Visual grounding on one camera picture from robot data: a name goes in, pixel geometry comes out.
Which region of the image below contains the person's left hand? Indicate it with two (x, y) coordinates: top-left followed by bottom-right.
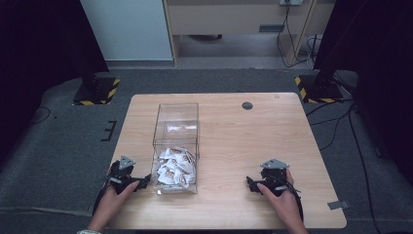
(96, 180), (141, 219)

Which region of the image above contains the black curtain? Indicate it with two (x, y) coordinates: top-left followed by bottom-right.
(313, 0), (413, 178)
(0, 0), (110, 164)

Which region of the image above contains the clear plastic box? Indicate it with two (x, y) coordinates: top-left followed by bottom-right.
(151, 102), (200, 196)

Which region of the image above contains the grey tape piece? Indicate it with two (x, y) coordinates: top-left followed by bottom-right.
(326, 200), (352, 211)

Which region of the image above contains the black hanging power cable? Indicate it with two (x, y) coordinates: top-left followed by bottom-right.
(276, 2), (318, 69)

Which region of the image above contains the left hand-held gripper cable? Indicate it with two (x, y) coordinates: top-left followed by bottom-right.
(92, 181), (113, 216)

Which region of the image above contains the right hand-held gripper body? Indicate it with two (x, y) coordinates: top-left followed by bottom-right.
(259, 158), (293, 198)

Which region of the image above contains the thin black floor cable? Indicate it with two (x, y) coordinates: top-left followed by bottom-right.
(29, 105), (53, 126)

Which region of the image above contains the white cabinet panel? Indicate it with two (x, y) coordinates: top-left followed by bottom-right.
(79, 0), (173, 62)

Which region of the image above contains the black stand base striped edge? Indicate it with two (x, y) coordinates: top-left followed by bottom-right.
(72, 75), (122, 106)
(294, 73), (345, 104)

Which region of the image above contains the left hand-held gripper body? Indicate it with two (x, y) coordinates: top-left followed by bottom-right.
(108, 155), (141, 196)

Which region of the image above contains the wooden desk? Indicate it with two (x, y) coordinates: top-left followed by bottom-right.
(162, 0), (336, 67)

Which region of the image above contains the right hand-held gripper cable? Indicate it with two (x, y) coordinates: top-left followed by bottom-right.
(282, 180), (305, 222)

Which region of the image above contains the person's right hand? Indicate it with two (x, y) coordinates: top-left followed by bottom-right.
(256, 169), (304, 226)

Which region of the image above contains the pile of white packets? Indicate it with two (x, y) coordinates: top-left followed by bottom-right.
(156, 146), (198, 188)

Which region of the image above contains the hand-held gripper cable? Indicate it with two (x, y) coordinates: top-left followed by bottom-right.
(282, 180), (305, 222)
(92, 181), (113, 216)

